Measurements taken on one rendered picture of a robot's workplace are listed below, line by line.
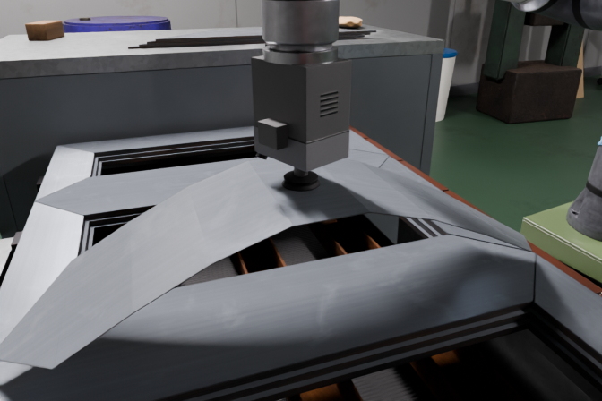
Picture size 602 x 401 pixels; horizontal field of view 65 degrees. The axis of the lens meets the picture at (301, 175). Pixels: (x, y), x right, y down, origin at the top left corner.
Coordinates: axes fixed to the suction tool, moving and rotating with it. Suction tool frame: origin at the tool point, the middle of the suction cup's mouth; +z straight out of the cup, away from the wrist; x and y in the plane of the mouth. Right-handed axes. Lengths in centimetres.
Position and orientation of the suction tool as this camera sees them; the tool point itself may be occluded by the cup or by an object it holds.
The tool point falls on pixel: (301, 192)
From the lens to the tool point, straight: 53.3
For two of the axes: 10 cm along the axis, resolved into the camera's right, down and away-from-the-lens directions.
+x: 7.4, -2.7, 6.2
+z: 0.1, 9.2, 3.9
